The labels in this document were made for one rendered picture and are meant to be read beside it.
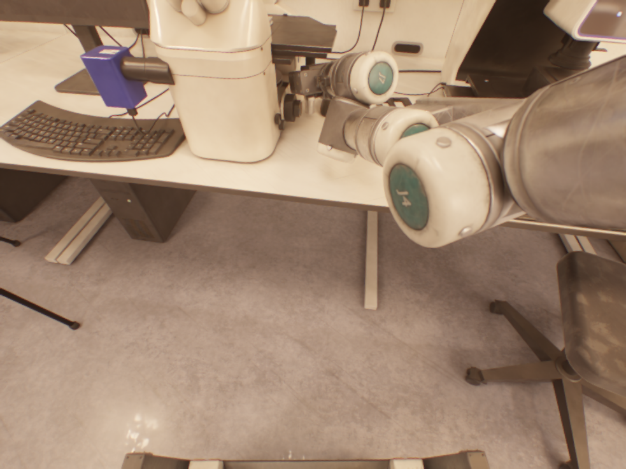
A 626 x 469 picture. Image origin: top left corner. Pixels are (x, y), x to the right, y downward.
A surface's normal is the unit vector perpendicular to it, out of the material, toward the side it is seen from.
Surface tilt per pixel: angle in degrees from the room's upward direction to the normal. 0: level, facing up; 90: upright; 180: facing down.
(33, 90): 0
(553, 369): 8
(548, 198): 113
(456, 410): 0
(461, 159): 23
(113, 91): 90
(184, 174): 0
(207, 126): 91
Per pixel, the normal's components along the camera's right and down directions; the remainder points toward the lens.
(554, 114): -0.93, -0.30
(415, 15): -0.14, 0.76
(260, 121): 0.69, 0.57
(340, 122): -0.88, -0.12
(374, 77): 0.32, 0.44
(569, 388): -0.02, -0.53
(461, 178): 0.11, -0.10
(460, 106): -0.93, 0.33
